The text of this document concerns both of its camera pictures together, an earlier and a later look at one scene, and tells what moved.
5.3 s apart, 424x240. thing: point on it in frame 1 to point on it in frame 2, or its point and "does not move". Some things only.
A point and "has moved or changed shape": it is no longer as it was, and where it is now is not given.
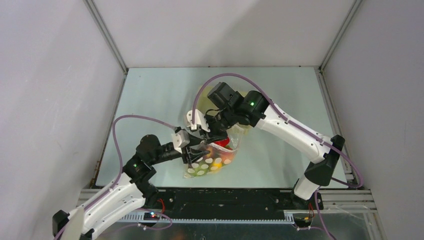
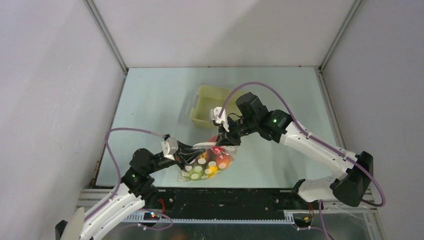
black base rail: (177, 203) does not move
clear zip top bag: (218, 157) has moved or changed shape
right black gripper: (212, 126) to (227, 135)
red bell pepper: (224, 143) has moved or changed shape
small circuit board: (151, 216) does not move
